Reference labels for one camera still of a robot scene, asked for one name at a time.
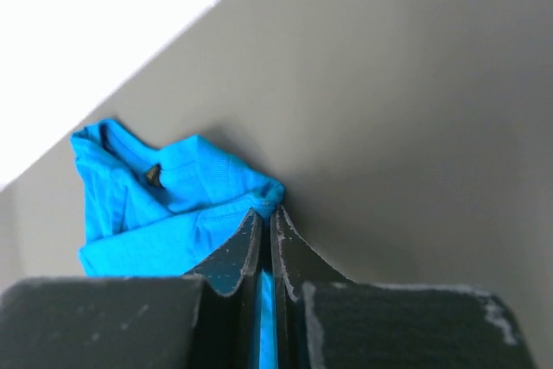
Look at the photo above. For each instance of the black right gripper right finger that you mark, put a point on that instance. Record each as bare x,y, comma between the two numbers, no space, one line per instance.
325,320

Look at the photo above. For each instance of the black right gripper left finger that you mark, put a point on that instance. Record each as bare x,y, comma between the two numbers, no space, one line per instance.
205,318

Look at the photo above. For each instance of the blue t shirt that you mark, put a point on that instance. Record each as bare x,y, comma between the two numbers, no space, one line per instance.
160,212

